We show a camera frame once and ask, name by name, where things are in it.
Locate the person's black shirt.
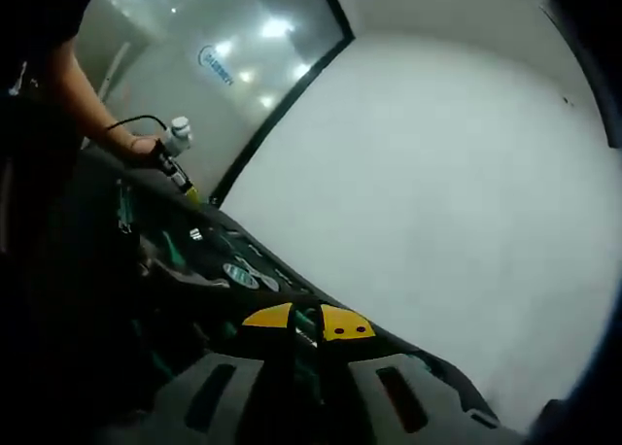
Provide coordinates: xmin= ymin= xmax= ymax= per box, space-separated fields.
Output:
xmin=0 ymin=0 xmax=106 ymax=281

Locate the black partition frame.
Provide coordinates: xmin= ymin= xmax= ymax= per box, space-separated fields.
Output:
xmin=208 ymin=0 xmax=357 ymax=208

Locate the green label tape measure tool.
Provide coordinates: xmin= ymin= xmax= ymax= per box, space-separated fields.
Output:
xmin=222 ymin=261 xmax=262 ymax=291

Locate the green-handled tool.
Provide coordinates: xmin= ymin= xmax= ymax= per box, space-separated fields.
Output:
xmin=161 ymin=229 xmax=187 ymax=267
xmin=115 ymin=178 xmax=136 ymax=233

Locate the silver wrench tool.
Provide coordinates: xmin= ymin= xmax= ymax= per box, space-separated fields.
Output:
xmin=250 ymin=268 xmax=283 ymax=294

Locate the thin black green tool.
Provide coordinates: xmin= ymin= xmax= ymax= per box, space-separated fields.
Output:
xmin=285 ymin=292 xmax=326 ymax=357

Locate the black toolbox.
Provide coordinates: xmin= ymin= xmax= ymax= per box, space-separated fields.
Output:
xmin=72 ymin=172 xmax=438 ymax=383

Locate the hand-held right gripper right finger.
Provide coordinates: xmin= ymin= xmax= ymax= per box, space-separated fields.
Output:
xmin=318 ymin=304 xmax=525 ymax=445

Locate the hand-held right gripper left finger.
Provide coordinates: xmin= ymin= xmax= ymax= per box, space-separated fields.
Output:
xmin=104 ymin=301 xmax=294 ymax=445

